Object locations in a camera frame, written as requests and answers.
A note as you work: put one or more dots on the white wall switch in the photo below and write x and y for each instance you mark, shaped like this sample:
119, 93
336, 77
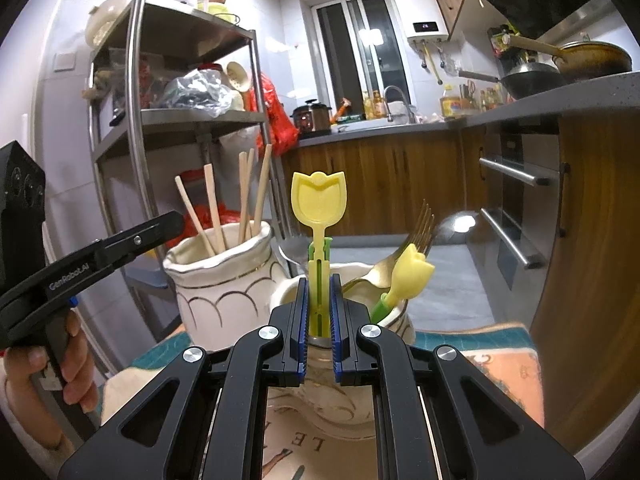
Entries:
64, 61

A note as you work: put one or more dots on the gold metal fork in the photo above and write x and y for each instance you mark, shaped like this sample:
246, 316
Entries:
422, 230

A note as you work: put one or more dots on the yellow cooking oil bottle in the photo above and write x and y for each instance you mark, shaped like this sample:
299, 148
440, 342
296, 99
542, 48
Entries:
451, 102

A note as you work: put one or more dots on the wooden chopstick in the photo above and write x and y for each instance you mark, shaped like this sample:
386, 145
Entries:
243, 195
263, 180
250, 175
192, 215
212, 200

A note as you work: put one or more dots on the red plastic bag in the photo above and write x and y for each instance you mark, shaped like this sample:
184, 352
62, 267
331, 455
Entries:
277, 120
230, 217

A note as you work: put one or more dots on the metal sink faucet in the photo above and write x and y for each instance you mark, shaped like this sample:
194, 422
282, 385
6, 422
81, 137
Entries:
397, 102

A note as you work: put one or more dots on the stainless steel storage rack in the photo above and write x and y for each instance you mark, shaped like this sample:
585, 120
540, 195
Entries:
200, 125

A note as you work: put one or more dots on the yellow tulip plastic utensil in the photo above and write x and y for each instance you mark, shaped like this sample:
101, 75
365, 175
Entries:
320, 200
412, 270

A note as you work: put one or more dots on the wooden lower cabinets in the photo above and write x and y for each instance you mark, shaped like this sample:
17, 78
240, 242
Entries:
380, 180

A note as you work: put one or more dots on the brown rice cooker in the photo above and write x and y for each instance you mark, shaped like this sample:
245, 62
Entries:
312, 117

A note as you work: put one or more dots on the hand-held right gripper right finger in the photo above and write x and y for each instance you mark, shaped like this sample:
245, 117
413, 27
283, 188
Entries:
336, 320

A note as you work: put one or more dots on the stainless steel oven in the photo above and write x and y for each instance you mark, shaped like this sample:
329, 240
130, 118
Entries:
515, 195

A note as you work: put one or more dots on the yellow green bowl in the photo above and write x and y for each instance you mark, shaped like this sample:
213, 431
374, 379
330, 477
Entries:
222, 12

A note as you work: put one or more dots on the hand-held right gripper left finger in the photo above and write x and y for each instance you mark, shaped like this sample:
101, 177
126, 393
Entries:
300, 320

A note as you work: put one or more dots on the row of condiment bottles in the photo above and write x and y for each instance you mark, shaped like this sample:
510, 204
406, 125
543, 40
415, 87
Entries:
492, 97

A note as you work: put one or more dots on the white ceramic utensil holder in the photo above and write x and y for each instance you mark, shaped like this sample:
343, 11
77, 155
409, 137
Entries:
322, 410
225, 280

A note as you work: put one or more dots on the black wok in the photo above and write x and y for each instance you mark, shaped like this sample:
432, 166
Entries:
530, 82

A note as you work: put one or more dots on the white ceramic bowl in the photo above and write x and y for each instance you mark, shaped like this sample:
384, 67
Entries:
107, 20

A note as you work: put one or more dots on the yellow drink bottles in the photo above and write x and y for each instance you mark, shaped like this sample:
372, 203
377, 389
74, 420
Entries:
372, 105

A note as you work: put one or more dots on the container with red lid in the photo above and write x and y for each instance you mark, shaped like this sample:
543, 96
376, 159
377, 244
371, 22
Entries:
192, 177

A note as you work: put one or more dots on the printed table mat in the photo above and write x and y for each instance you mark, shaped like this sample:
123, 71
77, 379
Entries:
500, 360

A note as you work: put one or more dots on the kitchen window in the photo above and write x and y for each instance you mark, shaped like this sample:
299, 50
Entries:
360, 50

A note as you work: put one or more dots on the brown frying pan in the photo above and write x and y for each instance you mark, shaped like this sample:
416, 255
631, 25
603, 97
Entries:
595, 60

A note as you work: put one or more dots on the white water heater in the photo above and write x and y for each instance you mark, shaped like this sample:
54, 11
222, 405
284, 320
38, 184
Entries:
420, 12

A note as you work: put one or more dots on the person's left hand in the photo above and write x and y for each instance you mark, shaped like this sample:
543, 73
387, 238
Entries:
77, 360

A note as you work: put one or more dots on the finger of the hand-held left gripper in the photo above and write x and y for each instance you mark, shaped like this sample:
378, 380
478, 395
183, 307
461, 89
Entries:
145, 237

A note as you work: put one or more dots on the clear plastic bag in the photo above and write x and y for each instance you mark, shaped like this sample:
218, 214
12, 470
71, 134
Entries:
195, 92

